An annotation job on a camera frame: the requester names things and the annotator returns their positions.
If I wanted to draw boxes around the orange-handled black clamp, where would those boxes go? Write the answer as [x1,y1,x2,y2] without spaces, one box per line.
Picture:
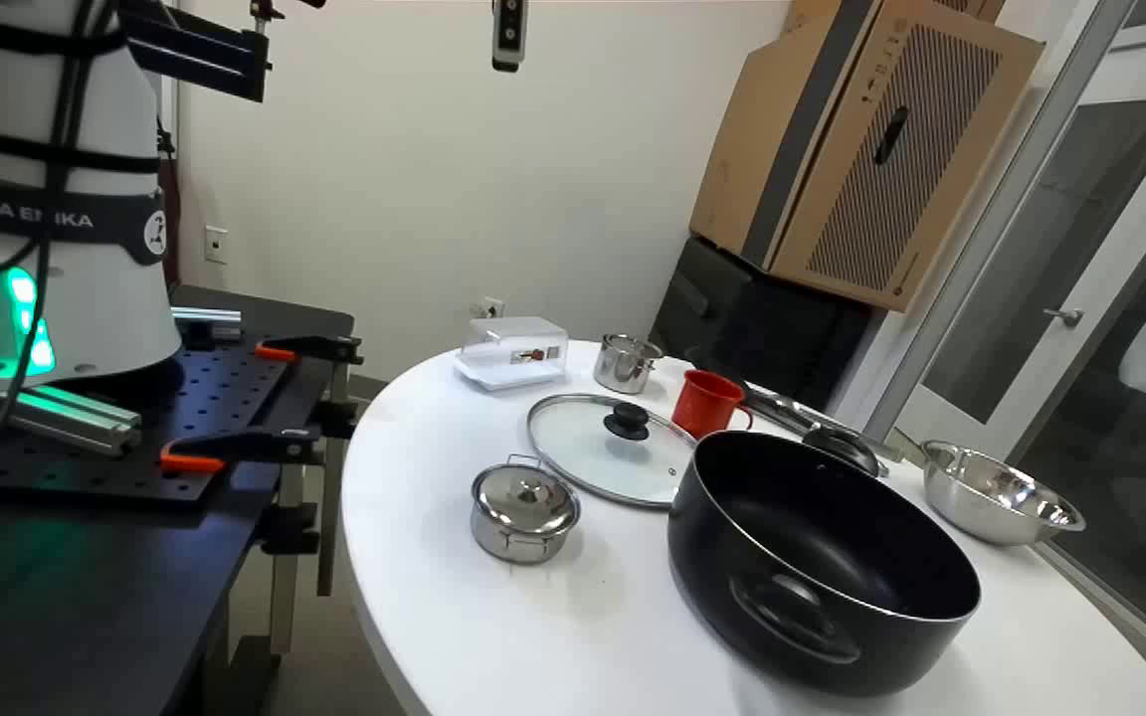
[157,427,326,483]
[250,333,367,370]

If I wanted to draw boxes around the steel cup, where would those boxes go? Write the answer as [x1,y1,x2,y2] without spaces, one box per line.
[595,329,670,396]

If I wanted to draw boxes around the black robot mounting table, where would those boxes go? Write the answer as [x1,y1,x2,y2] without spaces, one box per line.
[0,284,361,716]

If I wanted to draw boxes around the cardboard box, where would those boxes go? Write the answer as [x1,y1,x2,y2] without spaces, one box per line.
[690,0,1046,317]

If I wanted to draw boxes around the clear plastic container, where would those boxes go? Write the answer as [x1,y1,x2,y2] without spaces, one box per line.
[450,314,574,394]

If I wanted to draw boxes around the red cup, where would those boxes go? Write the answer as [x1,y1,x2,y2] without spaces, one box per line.
[670,366,758,440]

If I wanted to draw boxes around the aluminium rail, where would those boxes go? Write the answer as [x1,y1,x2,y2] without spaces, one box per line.
[0,362,148,457]

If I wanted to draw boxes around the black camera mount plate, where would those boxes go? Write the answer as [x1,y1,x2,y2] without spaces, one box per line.
[120,0,272,107]

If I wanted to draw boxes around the hanging black camera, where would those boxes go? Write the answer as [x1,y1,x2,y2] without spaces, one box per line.
[489,0,528,74]

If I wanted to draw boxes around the small lidded steel pot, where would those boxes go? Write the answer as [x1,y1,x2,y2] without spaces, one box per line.
[467,448,585,569]

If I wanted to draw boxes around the black kitchen utensils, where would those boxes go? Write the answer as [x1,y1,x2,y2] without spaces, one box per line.
[739,379,887,483]

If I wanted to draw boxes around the black equipment case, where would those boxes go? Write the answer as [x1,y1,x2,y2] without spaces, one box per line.
[649,229,880,412]

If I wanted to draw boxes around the clear glass lid black knob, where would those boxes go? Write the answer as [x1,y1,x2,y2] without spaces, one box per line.
[520,387,702,513]

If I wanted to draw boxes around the black cooking pot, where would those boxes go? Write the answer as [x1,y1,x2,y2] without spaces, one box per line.
[664,427,989,699]

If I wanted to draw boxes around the steel bowl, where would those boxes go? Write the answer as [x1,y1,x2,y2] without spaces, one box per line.
[918,439,1091,550]

